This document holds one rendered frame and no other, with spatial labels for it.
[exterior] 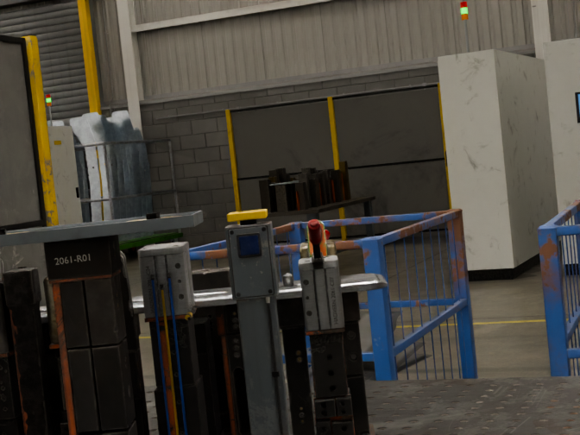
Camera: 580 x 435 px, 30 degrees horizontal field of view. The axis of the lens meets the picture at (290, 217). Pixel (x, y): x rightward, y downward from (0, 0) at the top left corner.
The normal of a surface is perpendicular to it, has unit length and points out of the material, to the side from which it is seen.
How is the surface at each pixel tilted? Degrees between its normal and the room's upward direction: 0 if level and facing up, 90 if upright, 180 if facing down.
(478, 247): 90
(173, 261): 90
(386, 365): 90
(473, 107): 90
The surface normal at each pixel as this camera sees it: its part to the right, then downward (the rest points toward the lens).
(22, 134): 0.94, -0.08
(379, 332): -0.38, 0.09
